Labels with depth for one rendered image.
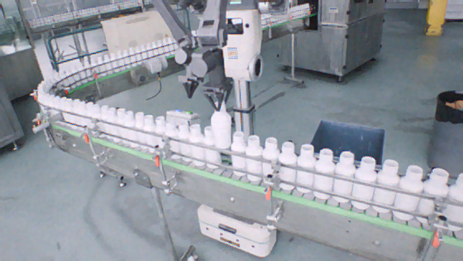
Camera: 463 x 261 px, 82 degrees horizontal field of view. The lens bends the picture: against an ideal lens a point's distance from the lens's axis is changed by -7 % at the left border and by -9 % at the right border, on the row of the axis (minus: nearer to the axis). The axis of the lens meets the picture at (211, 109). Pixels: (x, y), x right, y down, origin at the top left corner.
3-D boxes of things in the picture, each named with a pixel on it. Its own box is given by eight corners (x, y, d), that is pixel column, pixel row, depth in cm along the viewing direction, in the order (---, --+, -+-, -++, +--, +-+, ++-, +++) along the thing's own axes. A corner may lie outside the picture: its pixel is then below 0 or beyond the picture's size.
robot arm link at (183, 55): (196, 35, 127) (180, 44, 131) (182, 31, 117) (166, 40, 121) (205, 59, 127) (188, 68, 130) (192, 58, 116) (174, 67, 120)
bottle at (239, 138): (252, 169, 107) (250, 131, 100) (244, 178, 102) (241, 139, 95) (238, 165, 110) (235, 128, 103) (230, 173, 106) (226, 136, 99)
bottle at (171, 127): (183, 158, 118) (178, 124, 111) (169, 160, 118) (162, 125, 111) (183, 150, 123) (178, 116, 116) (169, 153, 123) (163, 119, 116)
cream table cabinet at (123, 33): (163, 67, 608) (152, 10, 557) (179, 71, 564) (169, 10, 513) (115, 83, 546) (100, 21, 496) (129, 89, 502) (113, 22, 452)
